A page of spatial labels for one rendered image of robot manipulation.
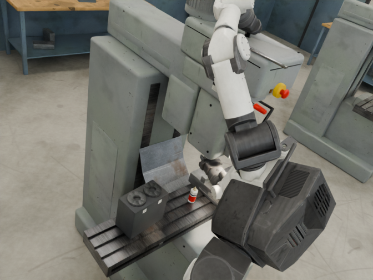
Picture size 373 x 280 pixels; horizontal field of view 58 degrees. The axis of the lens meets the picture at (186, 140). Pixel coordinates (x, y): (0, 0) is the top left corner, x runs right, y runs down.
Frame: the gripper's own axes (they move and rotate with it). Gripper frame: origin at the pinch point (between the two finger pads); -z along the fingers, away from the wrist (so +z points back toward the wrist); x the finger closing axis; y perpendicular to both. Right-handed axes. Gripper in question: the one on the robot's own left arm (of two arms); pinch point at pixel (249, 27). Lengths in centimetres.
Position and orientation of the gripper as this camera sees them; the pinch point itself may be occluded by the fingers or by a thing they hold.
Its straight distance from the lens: 146.3
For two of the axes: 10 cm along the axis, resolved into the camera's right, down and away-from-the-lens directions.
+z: -3.9, -0.8, -9.2
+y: 4.7, -8.8, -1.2
